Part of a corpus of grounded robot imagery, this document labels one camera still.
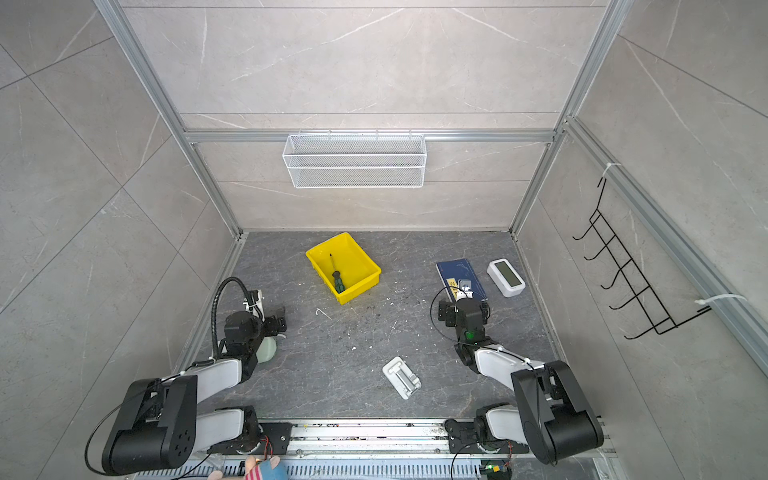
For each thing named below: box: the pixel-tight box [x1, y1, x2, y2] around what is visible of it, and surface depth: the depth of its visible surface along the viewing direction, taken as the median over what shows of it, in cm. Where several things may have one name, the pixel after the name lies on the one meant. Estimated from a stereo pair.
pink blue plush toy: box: [208, 455, 290, 480], surface depth 66 cm
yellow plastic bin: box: [306, 232, 382, 305], surface depth 109 cm
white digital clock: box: [486, 258, 526, 298], surface depth 103 cm
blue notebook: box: [436, 258, 489, 303], surface depth 109 cm
